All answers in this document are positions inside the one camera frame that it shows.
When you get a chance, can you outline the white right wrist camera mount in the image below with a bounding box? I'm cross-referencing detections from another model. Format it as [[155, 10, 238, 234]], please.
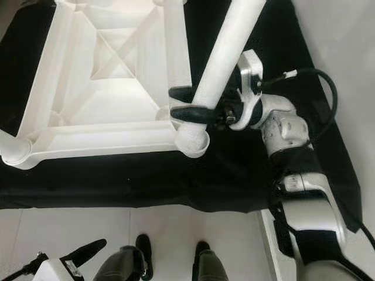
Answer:
[[229, 50, 264, 131]]

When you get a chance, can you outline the black robot right foot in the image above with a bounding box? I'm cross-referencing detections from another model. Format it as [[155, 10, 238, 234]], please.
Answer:
[[195, 241, 212, 280]]

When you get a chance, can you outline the black robot left foot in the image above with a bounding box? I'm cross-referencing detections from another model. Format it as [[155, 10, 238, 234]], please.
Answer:
[[135, 234, 152, 280]]

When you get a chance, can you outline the black robot foot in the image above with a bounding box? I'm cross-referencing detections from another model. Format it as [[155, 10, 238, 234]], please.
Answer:
[[135, 234, 152, 280], [195, 241, 212, 280]]

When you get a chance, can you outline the grey robot right leg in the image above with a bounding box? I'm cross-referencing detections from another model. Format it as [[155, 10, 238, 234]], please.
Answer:
[[196, 251, 229, 281]]

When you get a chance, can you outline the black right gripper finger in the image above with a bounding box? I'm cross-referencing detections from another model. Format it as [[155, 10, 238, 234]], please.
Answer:
[[169, 105, 219, 125], [168, 85, 197, 104]]

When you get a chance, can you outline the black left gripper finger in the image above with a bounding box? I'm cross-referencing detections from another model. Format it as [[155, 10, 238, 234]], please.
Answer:
[[62, 238, 108, 268]]

